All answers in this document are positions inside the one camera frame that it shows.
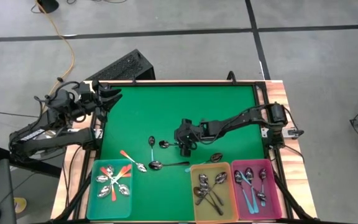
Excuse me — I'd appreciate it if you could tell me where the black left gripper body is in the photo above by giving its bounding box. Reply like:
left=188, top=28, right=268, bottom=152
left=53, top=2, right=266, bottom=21
left=72, top=80, right=111, bottom=123

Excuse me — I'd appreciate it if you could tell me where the pink plastic bin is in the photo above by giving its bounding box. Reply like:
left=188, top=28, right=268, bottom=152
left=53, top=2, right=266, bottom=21
left=230, top=158, right=283, bottom=221

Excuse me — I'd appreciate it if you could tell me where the black computer tower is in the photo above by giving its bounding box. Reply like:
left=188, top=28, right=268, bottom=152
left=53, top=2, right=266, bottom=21
left=85, top=49, right=157, bottom=82

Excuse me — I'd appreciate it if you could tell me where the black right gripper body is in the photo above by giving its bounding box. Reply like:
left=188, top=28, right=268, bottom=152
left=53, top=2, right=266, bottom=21
left=173, top=122, right=203, bottom=150

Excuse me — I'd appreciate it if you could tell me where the metal spoon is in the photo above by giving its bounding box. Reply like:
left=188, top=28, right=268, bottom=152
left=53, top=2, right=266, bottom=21
left=158, top=140, right=181, bottom=149

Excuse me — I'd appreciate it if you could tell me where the orange extension cable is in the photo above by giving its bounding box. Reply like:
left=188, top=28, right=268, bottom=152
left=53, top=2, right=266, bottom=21
left=35, top=0, right=76, bottom=113

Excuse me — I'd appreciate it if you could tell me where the black round stand base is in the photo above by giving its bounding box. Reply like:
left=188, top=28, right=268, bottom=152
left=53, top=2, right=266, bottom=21
left=37, top=0, right=60, bottom=14

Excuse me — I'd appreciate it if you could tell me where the thin black floor cable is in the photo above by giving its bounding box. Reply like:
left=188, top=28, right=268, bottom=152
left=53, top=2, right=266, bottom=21
left=0, top=110, right=40, bottom=119

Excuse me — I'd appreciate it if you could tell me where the pile of metal cutlery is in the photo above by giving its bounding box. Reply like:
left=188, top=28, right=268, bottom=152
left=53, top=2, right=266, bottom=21
left=148, top=160, right=191, bottom=171

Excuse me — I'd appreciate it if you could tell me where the teal plastic bin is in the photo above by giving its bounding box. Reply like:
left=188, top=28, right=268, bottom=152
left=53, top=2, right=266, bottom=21
left=86, top=158, right=134, bottom=221

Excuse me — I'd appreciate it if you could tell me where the black support strut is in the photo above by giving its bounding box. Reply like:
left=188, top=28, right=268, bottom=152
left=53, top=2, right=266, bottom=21
left=0, top=146, right=63, bottom=179
left=273, top=172, right=310, bottom=222
left=53, top=172, right=93, bottom=222

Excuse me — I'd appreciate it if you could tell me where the orange plastic bin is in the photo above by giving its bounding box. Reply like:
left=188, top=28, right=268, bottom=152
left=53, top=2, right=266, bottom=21
left=190, top=161, right=239, bottom=224

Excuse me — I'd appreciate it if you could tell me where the yellow purple floor sticker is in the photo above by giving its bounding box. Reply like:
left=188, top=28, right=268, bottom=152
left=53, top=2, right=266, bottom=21
left=13, top=197, right=28, bottom=215

